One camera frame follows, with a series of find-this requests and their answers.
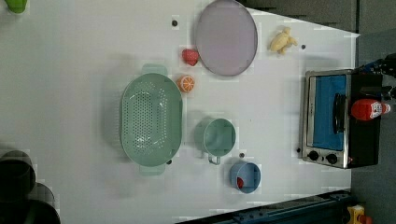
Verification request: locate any green cup with handle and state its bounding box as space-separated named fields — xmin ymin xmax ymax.
xmin=194 ymin=119 xmax=236 ymax=165

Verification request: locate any green object at edge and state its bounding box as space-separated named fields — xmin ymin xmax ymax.
xmin=5 ymin=0 xmax=27 ymax=14

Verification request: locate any red ketchup bottle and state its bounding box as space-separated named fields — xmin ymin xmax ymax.
xmin=351 ymin=99 xmax=391 ymax=121

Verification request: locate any orange slice toy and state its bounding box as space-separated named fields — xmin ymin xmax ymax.
xmin=177 ymin=75 xmax=195 ymax=92

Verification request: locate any purple round plate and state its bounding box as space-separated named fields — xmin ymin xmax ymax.
xmin=194 ymin=0 xmax=258 ymax=77

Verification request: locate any silver black toaster oven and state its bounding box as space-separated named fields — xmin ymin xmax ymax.
xmin=299 ymin=69 xmax=383 ymax=169

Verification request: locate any small red strawberry in bowl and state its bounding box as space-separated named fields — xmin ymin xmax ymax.
xmin=236 ymin=177 xmax=244 ymax=189

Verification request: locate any red toy strawberry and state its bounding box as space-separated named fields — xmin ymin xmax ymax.
xmin=182 ymin=49 xmax=199 ymax=66

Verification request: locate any green oval colander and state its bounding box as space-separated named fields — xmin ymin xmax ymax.
xmin=120 ymin=63 xmax=183 ymax=176

